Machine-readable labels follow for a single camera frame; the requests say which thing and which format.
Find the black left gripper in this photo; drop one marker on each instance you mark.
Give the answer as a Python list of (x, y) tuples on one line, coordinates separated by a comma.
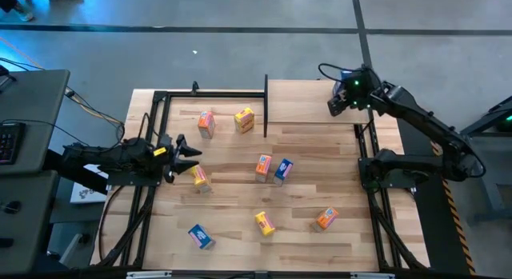
[(170, 159)]

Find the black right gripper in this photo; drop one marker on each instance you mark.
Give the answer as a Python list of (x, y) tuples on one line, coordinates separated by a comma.
[(360, 87)]

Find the yellow Corn Pops cereal box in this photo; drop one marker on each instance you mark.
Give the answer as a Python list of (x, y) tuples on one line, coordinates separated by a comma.
[(265, 224), (200, 177), (244, 120)]

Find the orange Mini-Wheats cereal box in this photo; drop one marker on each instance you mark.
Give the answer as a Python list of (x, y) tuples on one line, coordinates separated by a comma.
[(263, 167), (206, 125), (326, 218)]

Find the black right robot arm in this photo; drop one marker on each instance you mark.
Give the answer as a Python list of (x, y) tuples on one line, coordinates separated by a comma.
[(420, 115)]

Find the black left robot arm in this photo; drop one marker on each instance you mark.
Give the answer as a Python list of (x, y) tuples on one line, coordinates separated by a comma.
[(120, 157)]

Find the wooden shelf with black legs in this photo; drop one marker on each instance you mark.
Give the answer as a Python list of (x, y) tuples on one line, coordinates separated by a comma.
[(304, 101)]

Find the white box with logo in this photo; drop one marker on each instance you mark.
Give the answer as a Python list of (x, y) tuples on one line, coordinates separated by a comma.
[(86, 193)]

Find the black mat with hazard stripes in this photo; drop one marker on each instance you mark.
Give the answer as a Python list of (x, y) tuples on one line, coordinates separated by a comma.
[(434, 231)]

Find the grey desk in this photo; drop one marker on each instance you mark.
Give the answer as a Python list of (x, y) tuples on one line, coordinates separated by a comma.
[(24, 231), (36, 103)]

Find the black box with green lights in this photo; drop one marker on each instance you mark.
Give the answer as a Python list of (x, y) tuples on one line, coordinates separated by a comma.
[(506, 121)]

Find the grey metal stand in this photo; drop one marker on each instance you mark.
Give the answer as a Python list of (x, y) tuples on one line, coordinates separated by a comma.
[(494, 179)]

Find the black backlit keyboard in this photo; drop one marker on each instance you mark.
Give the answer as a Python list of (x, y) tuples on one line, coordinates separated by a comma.
[(10, 145)]

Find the person's foot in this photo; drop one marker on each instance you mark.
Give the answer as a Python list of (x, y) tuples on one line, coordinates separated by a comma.
[(23, 13)]

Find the black aluminium rig frame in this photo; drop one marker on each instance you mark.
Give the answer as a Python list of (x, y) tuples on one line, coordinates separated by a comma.
[(216, 94)]

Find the silver metal bracket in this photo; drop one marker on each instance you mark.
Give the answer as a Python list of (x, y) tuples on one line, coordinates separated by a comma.
[(148, 274), (372, 276)]

